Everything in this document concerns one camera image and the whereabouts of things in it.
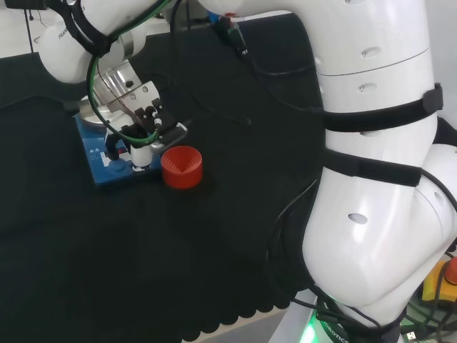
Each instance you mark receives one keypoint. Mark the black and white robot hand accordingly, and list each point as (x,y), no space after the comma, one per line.
(143,107)

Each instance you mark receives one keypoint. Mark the black cloth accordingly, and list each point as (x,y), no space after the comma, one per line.
(143,250)

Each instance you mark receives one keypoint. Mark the yellow stop button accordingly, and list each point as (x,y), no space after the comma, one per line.
(433,286)

